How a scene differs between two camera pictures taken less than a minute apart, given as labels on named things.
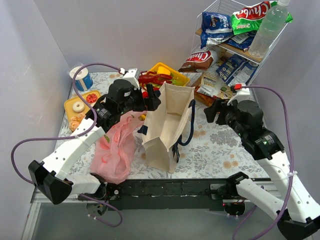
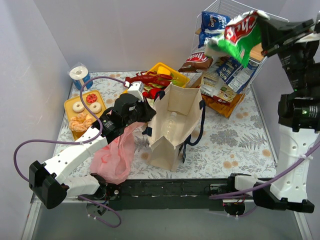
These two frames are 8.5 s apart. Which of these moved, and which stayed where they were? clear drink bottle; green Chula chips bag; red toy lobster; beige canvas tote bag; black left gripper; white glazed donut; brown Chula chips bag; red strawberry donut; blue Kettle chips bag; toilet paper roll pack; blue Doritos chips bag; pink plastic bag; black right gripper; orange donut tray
Moved: clear drink bottle; green Chula chips bag; black right gripper; black left gripper; beige canvas tote bag
Stayed: red toy lobster; red strawberry donut; orange donut tray; toilet paper roll pack; brown Chula chips bag; blue Kettle chips bag; blue Doritos chips bag; pink plastic bag; white glazed donut
